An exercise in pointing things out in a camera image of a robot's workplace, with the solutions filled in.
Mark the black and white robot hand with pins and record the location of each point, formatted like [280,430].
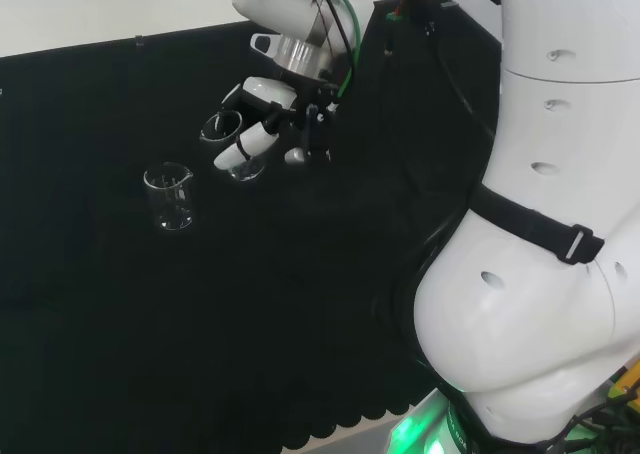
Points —
[270,91]

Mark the clear glass beaker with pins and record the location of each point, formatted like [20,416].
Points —
[167,199]
[240,171]

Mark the clear cloth clip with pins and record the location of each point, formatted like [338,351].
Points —
[448,5]
[138,40]

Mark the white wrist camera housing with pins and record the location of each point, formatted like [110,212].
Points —
[262,44]

